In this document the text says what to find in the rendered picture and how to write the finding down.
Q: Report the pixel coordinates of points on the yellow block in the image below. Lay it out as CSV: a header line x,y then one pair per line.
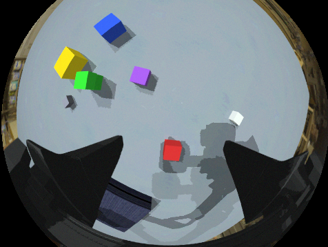
x,y
69,63

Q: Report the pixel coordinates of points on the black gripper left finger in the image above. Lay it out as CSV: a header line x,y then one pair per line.
x,y
81,175

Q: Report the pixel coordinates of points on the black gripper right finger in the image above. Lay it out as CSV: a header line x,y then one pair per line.
x,y
258,178

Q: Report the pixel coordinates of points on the purple block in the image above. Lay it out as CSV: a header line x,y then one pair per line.
x,y
140,76

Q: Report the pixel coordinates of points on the red block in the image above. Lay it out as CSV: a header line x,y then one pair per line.
x,y
171,150

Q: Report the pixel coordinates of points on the green block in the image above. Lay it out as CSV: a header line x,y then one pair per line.
x,y
85,79
98,82

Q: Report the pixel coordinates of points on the white cube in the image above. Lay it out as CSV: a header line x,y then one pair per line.
x,y
236,117

